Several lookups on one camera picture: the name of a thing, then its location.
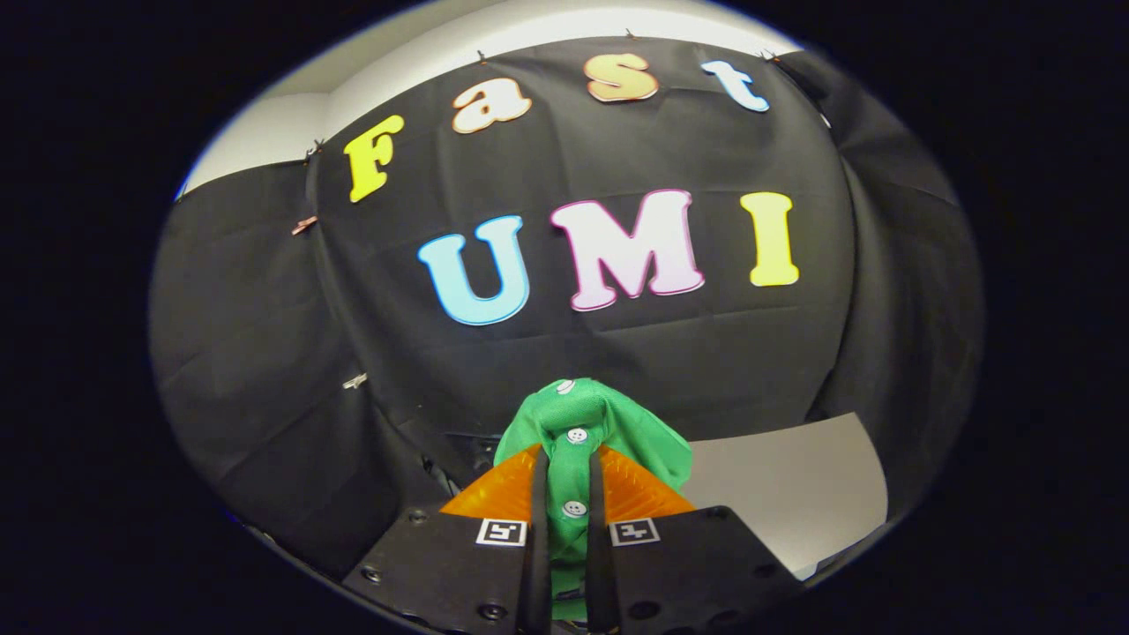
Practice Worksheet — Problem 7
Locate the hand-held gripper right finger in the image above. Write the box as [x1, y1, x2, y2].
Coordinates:
[585, 444, 807, 635]

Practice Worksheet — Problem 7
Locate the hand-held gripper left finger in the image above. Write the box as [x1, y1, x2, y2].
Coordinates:
[340, 444, 554, 635]

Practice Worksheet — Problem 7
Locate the dark grey washing machine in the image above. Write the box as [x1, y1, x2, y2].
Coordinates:
[388, 423, 508, 530]

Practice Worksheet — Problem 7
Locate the black backdrop cloth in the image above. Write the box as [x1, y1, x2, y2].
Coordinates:
[148, 35, 986, 583]

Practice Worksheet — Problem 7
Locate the green polo shirt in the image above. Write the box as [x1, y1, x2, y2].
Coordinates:
[492, 377, 695, 623]

